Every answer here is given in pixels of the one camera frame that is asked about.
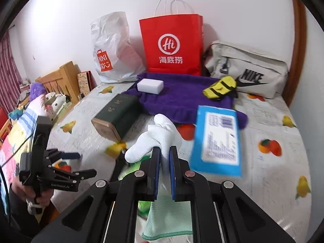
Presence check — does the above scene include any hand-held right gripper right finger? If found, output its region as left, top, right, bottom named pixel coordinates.
left=169, top=145, right=296, bottom=243

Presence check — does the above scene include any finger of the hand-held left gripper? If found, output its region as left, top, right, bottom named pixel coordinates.
left=44, top=149, right=82, bottom=163
left=48, top=168, right=97, bottom=183

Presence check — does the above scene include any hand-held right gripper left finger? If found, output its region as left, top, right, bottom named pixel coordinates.
left=32, top=147, right=162, bottom=243

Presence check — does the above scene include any mint green cloth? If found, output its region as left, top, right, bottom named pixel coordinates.
left=142, top=199, right=193, bottom=241

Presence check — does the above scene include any person's left forearm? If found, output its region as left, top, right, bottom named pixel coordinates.
left=0, top=167, right=38, bottom=243

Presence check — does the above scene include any person's left hand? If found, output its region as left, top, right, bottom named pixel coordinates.
left=10, top=176, right=55, bottom=207

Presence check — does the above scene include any green packet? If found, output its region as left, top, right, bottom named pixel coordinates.
left=119, top=160, right=152, bottom=214

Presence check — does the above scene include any striped colourful blanket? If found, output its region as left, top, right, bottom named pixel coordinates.
left=0, top=95, right=52, bottom=183

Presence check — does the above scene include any purple plush toy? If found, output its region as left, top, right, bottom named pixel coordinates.
left=30, top=82, right=48, bottom=100

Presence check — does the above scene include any blue tissue box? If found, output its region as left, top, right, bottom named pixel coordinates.
left=190, top=105, right=242, bottom=178

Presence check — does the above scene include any dark green gold box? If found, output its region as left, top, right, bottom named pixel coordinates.
left=91, top=94, right=142, bottom=142

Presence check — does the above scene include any wooden headboard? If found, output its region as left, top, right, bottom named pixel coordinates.
left=35, top=61, right=82, bottom=105

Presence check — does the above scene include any brown patterned box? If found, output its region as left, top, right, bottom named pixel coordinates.
left=77, top=71, right=98, bottom=97

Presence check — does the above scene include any red striped curtain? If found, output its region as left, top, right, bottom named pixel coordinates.
left=0, top=30, right=24, bottom=113

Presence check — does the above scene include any purple fabric tray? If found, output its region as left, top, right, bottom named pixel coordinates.
left=125, top=72, right=248, bottom=130

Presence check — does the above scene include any white sponge block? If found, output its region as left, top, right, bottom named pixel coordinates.
left=137, top=78, right=164, bottom=94

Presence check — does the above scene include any fruit print bed sheet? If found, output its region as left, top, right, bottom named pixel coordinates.
left=48, top=81, right=312, bottom=243

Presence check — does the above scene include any white plastic shopping bag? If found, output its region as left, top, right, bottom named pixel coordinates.
left=90, top=11, right=147, bottom=84

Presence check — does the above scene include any grey fabric bag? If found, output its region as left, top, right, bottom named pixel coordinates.
left=202, top=40, right=289, bottom=99

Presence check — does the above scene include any red paper bag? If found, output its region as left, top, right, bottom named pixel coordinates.
left=139, top=0, right=204, bottom=76

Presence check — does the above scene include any wooden door frame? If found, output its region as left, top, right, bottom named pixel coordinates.
left=282, top=0, right=308, bottom=110

